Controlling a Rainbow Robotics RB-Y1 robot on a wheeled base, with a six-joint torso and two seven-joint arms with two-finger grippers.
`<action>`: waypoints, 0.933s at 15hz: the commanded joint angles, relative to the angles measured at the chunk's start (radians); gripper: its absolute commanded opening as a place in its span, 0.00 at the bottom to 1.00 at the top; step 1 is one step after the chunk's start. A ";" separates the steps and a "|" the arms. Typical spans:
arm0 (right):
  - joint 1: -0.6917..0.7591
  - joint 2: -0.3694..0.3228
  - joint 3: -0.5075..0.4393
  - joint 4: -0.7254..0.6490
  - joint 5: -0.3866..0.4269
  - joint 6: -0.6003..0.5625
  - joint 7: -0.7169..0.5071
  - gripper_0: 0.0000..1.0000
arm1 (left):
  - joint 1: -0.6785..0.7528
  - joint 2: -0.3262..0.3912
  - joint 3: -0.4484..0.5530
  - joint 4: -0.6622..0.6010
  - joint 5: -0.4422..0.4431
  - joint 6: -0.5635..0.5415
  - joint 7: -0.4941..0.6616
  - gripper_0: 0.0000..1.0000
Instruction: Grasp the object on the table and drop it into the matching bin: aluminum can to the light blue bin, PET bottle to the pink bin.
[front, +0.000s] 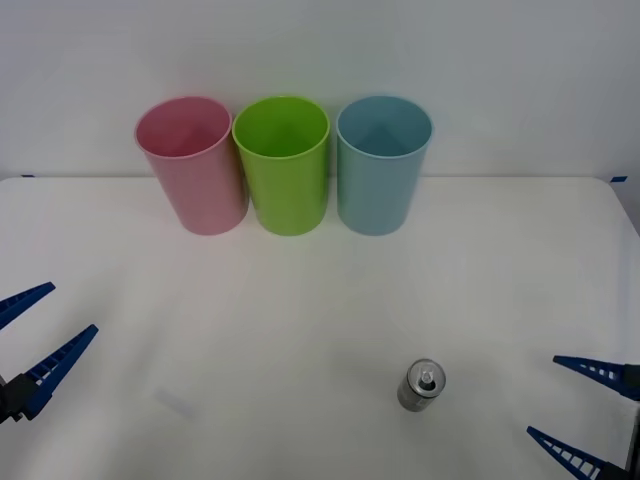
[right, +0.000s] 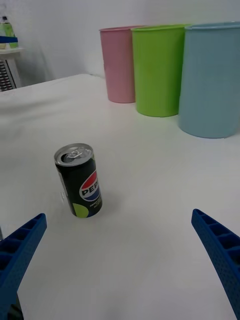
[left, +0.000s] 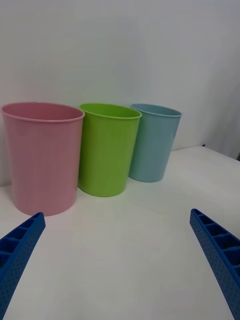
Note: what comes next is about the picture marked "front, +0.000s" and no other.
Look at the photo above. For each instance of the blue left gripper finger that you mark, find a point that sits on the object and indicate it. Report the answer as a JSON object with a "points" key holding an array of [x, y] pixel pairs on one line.
{"points": [[20, 305], [55, 365]]}

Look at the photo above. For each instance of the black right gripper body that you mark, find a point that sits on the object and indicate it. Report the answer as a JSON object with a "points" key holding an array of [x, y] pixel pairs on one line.
{"points": [[635, 440]]}

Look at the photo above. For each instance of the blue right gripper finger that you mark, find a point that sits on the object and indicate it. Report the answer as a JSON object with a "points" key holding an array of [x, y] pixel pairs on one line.
{"points": [[610, 375], [575, 460]]}

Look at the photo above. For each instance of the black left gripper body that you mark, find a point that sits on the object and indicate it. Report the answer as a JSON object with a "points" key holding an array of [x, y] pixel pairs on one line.
{"points": [[4, 400]]}

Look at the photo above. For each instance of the black drink can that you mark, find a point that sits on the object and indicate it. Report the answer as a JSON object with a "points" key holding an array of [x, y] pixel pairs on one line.
{"points": [[420, 387]]}

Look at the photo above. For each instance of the pink plastic bin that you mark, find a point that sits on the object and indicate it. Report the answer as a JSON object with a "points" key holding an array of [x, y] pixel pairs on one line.
{"points": [[200, 200]]}

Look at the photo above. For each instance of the green plastic bin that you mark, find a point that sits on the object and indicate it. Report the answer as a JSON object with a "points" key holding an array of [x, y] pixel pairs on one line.
{"points": [[285, 200]]}

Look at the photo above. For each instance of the pale blue plastic bin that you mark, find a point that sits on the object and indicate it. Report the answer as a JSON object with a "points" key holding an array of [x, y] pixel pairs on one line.
{"points": [[375, 200]]}

